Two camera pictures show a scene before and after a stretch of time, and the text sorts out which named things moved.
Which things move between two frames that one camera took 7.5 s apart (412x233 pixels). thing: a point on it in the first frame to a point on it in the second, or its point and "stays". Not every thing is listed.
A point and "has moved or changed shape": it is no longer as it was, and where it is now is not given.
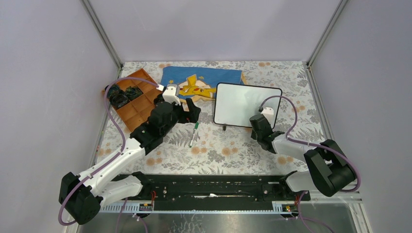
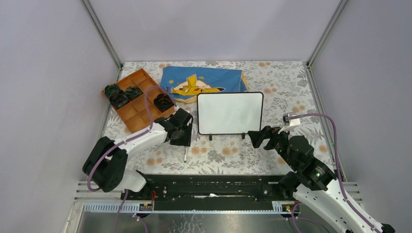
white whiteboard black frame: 235,104 has moved or changed shape
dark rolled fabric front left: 118,100 stays
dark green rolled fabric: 133,92 stays
